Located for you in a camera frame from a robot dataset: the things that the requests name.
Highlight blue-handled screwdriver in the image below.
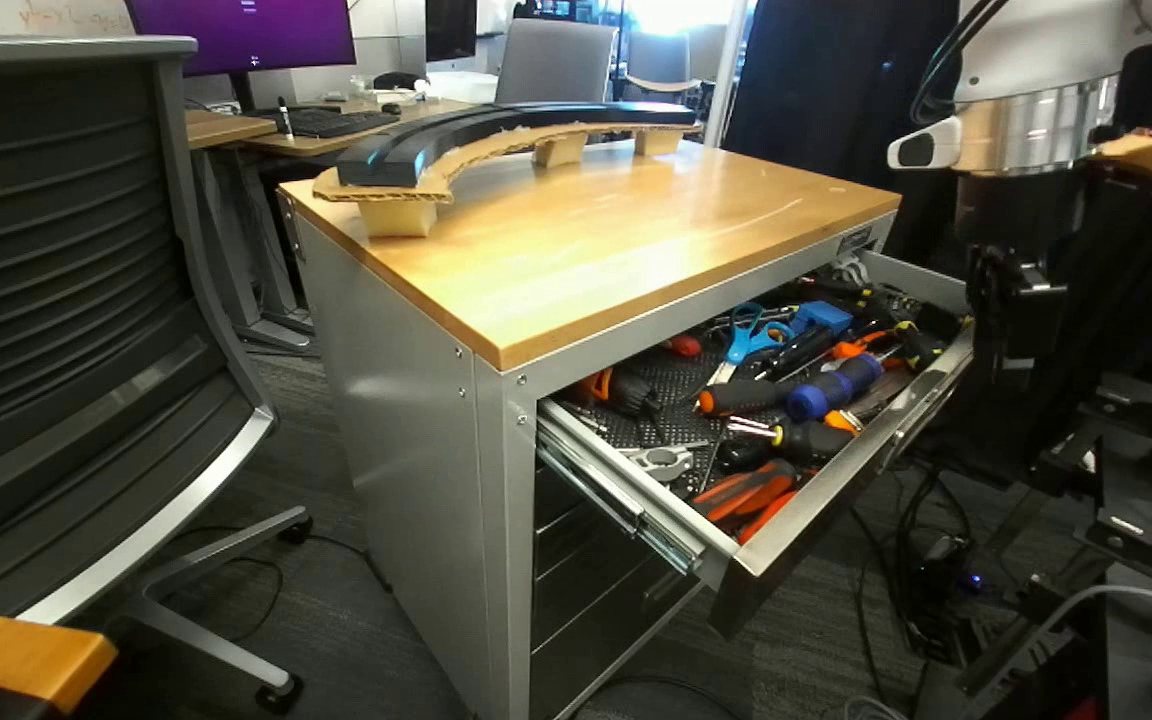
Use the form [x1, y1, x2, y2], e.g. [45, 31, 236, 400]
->
[780, 355, 891, 424]

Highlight orange black hand tool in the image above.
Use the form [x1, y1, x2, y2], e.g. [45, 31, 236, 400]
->
[688, 455, 804, 545]

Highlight grey metal tool drawer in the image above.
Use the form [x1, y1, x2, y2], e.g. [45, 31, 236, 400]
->
[532, 251, 979, 585]

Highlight silver adjustable wrench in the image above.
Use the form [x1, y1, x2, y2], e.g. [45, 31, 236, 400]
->
[613, 437, 713, 493]

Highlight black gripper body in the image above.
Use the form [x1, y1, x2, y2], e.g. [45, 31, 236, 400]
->
[968, 241, 1073, 393]

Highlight curved wood and black rail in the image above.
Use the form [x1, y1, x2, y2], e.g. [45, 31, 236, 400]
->
[313, 97, 704, 242]

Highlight wooden armrest piece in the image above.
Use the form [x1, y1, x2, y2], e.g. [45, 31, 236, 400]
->
[0, 603, 120, 720]

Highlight black keyboard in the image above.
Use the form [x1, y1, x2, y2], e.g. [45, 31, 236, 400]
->
[272, 104, 401, 145]

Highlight blue rectangular block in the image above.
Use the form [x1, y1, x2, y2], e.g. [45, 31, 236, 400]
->
[787, 295, 856, 342]

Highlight black floor cables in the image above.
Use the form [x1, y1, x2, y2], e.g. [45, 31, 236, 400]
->
[850, 464, 1008, 670]

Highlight purple screen monitor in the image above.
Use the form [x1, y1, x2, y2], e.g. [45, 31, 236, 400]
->
[120, 0, 362, 78]

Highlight grey wood-topped tool cabinet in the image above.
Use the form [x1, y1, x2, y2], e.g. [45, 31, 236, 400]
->
[276, 136, 907, 720]

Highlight grey office chair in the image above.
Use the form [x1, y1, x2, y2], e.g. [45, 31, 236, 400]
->
[0, 36, 318, 710]

